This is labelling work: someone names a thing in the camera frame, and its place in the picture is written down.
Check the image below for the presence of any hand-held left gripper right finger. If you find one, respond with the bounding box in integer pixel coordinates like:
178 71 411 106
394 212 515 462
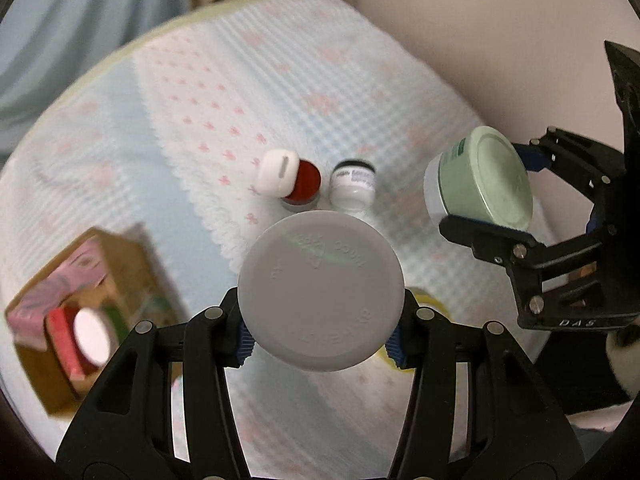
384 290 587 480

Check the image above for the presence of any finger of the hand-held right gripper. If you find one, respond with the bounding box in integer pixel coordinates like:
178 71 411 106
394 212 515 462
512 127 627 226
438 213 618 317

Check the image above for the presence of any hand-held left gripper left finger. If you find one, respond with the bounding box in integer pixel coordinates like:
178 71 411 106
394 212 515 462
55 287 252 480

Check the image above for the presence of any pale green jar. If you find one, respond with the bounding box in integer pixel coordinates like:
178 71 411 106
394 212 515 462
423 126 535 230

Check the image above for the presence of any grey round bottle cap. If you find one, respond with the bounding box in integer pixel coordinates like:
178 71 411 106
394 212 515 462
237 210 406 373

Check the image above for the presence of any yellow round container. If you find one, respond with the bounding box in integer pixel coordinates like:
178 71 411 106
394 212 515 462
382 287 452 372

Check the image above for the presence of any cardboard box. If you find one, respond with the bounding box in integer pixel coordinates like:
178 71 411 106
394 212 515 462
5 227 187 416

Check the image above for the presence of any small white bottle, black cap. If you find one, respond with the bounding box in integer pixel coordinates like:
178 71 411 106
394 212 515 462
327 159 377 220

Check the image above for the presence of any white round lid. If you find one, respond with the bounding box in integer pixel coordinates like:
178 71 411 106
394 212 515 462
73 309 112 367

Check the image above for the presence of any dark cloth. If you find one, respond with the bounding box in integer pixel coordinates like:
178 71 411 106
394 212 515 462
532 327 633 417

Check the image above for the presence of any red bottle with white cap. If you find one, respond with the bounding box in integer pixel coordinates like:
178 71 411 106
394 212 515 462
254 149 322 211

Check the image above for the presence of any red carton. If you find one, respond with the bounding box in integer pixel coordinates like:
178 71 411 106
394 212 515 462
46 306 93 385

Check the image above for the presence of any pink patterned carton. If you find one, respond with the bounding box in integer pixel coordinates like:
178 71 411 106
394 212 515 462
6 239 107 351

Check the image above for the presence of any light blue printed blanket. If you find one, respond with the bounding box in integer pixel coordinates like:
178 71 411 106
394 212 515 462
0 0 561 478

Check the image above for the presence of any pale green mattress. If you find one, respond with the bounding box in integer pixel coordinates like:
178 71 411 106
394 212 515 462
0 0 351 171

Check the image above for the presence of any light blue curtain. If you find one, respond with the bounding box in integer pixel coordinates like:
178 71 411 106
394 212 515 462
0 0 193 153

